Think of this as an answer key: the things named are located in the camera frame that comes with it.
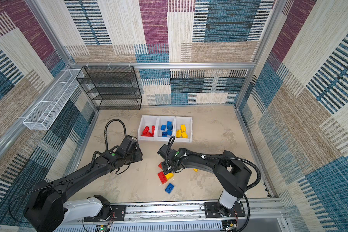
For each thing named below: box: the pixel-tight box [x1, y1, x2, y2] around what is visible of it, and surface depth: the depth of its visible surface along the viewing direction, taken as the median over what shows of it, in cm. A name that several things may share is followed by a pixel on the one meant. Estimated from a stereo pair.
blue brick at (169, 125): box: [166, 120, 174, 131], surface depth 107 cm
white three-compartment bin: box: [137, 115, 193, 143], surface depth 105 cm
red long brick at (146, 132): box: [142, 125, 150, 137], surface depth 104 cm
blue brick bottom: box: [164, 182, 175, 195], surface depth 82 cm
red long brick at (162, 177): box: [157, 171, 168, 185], surface depth 85 cm
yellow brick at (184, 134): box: [180, 131, 189, 139], surface depth 102 cm
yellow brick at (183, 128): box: [180, 124, 187, 132], surface depth 107 cm
